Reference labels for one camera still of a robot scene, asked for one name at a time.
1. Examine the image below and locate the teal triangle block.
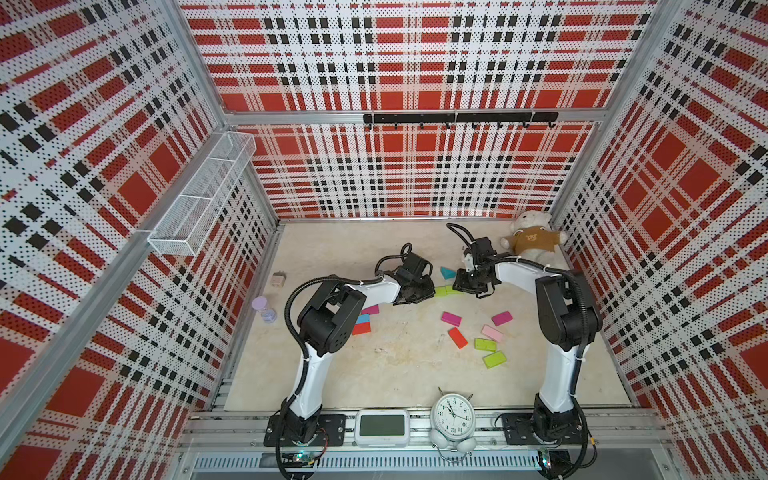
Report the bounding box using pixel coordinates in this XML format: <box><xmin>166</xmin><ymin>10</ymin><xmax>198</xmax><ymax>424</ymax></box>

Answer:
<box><xmin>440</xmin><ymin>267</ymin><xmax>457</xmax><ymax>280</ymax></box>

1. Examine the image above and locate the white analog alarm clock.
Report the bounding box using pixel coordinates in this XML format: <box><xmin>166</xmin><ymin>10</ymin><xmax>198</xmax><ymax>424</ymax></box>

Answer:
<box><xmin>429</xmin><ymin>391</ymin><xmax>477</xmax><ymax>457</ymax></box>

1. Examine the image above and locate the white wire mesh basket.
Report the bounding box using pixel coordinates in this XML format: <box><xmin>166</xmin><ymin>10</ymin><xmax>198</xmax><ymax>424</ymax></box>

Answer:
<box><xmin>148</xmin><ymin>131</ymin><xmax>255</xmax><ymax>257</ymax></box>

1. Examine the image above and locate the red block bottom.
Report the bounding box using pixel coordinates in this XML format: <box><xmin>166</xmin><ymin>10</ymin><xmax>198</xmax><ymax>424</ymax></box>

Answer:
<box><xmin>352</xmin><ymin>322</ymin><xmax>372</xmax><ymax>335</ymax></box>

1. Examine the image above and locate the pink rectangular block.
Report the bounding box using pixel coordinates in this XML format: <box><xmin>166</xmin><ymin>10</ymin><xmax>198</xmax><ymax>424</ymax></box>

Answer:
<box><xmin>481</xmin><ymin>325</ymin><xmax>504</xmax><ymax>342</ymax></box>

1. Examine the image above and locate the lime green block lowest right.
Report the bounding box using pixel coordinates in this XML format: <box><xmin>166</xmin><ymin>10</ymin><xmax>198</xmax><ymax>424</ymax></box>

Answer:
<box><xmin>483</xmin><ymin>351</ymin><xmax>507</xmax><ymax>369</ymax></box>

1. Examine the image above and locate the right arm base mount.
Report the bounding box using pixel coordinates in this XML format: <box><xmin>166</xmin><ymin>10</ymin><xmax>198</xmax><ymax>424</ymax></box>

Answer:
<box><xmin>500</xmin><ymin>410</ymin><xmax>584</xmax><ymax>446</ymax></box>

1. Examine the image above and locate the red block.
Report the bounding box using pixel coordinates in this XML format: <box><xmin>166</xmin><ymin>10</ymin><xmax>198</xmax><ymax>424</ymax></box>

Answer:
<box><xmin>352</xmin><ymin>322</ymin><xmax>372</xmax><ymax>335</ymax></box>
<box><xmin>448</xmin><ymin>327</ymin><xmax>469</xmax><ymax>349</ymax></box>

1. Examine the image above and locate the magenta block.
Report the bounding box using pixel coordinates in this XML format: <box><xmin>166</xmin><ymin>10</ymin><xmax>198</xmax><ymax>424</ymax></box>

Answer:
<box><xmin>491</xmin><ymin>311</ymin><xmax>514</xmax><ymax>326</ymax></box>
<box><xmin>361</xmin><ymin>305</ymin><xmax>380</xmax><ymax>315</ymax></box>
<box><xmin>441</xmin><ymin>311</ymin><xmax>462</xmax><ymax>327</ymax></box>

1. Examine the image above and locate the black hook rail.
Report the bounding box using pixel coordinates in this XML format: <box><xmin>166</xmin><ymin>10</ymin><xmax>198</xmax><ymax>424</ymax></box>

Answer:
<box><xmin>362</xmin><ymin>111</ymin><xmax>560</xmax><ymax>126</ymax></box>

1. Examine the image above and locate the lilac round block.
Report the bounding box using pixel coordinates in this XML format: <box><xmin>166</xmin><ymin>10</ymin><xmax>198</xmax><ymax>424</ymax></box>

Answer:
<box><xmin>251</xmin><ymin>296</ymin><xmax>277</xmax><ymax>324</ymax></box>

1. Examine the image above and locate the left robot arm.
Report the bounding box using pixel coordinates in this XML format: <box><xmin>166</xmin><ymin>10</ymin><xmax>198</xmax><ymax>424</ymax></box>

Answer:
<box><xmin>265</xmin><ymin>243</ymin><xmax>435</xmax><ymax>448</ymax></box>

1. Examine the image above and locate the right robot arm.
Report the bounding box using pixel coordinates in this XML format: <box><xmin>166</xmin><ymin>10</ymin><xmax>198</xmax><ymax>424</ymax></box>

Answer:
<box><xmin>446</xmin><ymin>222</ymin><xmax>602</xmax><ymax>444</ymax></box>

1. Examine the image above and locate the small wooden block by wall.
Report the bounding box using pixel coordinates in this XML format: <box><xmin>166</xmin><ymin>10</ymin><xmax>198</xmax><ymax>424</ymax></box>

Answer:
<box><xmin>270</xmin><ymin>272</ymin><xmax>287</xmax><ymax>288</ymax></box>

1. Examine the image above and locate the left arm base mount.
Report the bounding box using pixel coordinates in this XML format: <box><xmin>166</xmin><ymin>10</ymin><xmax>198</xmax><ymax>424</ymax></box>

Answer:
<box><xmin>263</xmin><ymin>411</ymin><xmax>347</xmax><ymax>447</ymax></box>

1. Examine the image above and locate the red block right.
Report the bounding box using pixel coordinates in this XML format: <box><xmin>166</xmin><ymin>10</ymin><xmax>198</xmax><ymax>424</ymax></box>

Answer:
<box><xmin>448</xmin><ymin>327</ymin><xmax>469</xmax><ymax>349</ymax></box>

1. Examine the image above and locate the white digital display device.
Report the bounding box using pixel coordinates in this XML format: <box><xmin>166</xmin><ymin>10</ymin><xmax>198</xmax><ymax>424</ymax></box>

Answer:
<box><xmin>354</xmin><ymin>409</ymin><xmax>410</xmax><ymax>448</ymax></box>

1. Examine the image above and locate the white teddy bear brown shirt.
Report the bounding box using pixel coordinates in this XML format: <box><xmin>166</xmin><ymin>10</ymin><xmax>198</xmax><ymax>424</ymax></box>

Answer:
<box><xmin>500</xmin><ymin>211</ymin><xmax>568</xmax><ymax>270</ymax></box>

